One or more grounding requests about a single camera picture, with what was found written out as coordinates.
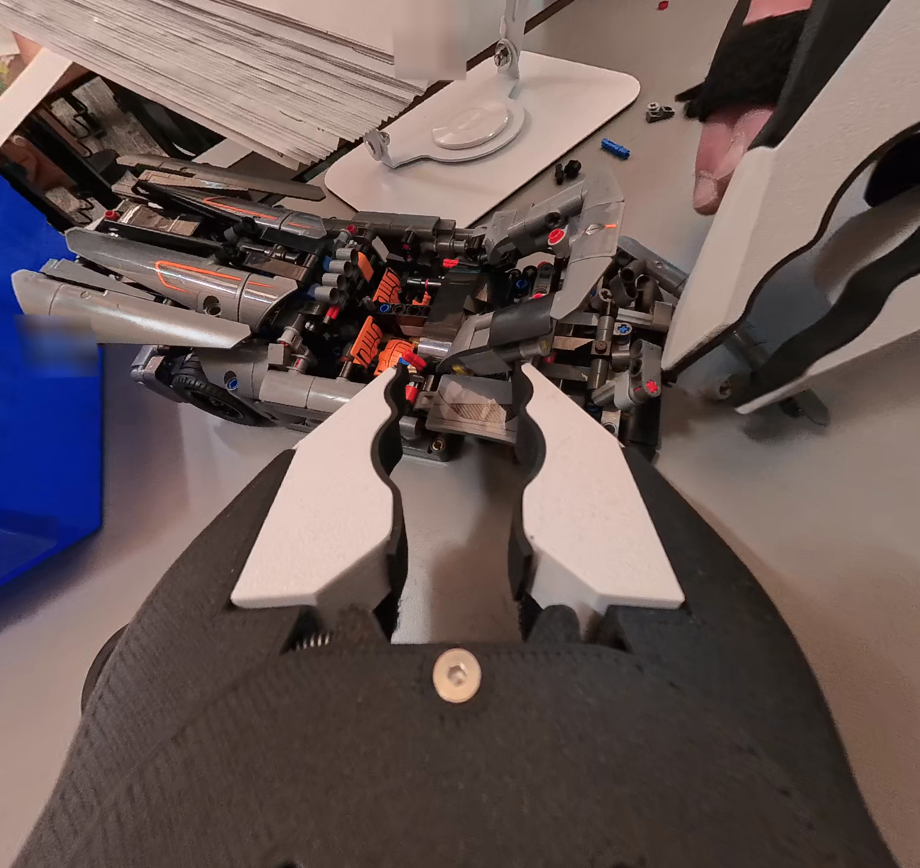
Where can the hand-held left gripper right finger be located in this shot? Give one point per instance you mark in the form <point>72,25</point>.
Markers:
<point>589,523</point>

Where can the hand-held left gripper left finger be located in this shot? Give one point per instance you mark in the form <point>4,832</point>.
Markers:
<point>323,523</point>

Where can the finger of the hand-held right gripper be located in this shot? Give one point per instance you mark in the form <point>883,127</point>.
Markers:
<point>755,236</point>
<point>805,388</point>

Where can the grey lego fender assembly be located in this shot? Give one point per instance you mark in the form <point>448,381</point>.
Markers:
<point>726,383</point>

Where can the grey lego car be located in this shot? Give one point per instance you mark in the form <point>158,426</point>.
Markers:
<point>129,307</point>

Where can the small dark grey lego piece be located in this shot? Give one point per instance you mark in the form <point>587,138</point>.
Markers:
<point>658,113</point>

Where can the short blue lego pin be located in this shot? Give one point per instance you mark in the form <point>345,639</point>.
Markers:
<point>614,148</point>

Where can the black lego wheel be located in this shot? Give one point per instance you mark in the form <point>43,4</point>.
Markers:
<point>100,667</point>

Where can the person's right hand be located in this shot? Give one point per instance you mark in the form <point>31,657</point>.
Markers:
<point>719,164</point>

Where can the white book stand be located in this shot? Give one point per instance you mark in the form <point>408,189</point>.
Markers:
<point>575,106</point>

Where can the blue storage bin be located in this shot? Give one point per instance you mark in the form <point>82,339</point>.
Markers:
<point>43,451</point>

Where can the open instruction booklet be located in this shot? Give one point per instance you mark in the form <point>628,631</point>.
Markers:
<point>180,42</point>

